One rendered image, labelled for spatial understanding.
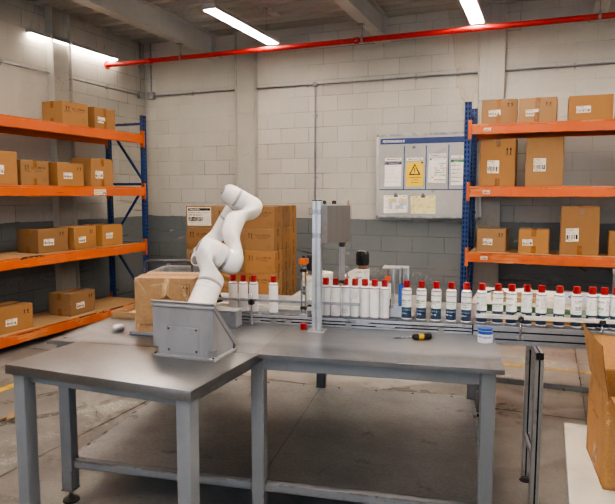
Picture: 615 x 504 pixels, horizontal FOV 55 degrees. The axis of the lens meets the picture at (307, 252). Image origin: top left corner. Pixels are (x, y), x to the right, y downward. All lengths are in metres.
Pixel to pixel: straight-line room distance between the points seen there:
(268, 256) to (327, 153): 1.91
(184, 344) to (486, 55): 5.75
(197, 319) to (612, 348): 1.55
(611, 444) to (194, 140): 7.70
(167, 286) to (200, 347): 0.52
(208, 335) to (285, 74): 6.07
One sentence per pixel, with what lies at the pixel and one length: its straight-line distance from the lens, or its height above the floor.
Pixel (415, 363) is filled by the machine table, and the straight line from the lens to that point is 2.56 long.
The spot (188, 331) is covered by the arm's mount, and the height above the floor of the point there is 0.95.
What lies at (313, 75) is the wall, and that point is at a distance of 8.11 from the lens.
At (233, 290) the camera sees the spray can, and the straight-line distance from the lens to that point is 3.32.
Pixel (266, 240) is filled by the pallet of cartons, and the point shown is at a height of 1.02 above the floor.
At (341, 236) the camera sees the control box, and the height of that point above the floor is 1.31.
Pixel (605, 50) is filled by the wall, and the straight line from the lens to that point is 7.59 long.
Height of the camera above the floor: 1.53
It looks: 6 degrees down
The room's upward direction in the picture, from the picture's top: straight up
